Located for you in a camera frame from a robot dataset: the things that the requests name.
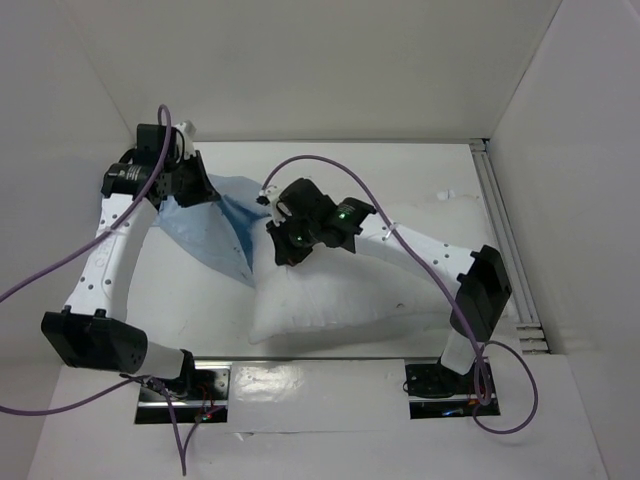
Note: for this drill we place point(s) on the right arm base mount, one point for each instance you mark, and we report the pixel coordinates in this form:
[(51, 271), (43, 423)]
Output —
[(435, 392)]

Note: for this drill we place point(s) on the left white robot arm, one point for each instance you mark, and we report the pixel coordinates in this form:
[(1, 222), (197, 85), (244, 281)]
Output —
[(91, 330)]

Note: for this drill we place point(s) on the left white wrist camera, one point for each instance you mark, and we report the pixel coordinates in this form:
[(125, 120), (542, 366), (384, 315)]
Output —
[(186, 131)]

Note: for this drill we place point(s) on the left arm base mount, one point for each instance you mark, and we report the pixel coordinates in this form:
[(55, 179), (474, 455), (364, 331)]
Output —
[(205, 399)]

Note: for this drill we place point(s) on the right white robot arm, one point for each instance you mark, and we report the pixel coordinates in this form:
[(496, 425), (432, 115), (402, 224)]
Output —
[(477, 280)]

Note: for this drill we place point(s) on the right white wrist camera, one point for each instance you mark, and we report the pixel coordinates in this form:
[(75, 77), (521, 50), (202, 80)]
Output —
[(270, 197)]

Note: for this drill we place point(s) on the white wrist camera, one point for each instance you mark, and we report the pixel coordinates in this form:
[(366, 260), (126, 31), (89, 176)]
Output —
[(186, 131), (270, 197)]

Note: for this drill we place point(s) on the light blue pillowcase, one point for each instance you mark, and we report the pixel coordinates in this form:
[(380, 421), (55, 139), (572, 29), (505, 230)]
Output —
[(218, 234)]

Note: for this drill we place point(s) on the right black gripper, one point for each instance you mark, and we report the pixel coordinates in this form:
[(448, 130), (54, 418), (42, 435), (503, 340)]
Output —
[(279, 238)]

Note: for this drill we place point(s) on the white pillow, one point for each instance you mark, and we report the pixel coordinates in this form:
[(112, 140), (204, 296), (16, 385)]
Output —
[(338, 298)]

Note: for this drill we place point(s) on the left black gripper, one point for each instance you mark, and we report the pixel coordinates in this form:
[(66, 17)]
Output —
[(203, 192)]

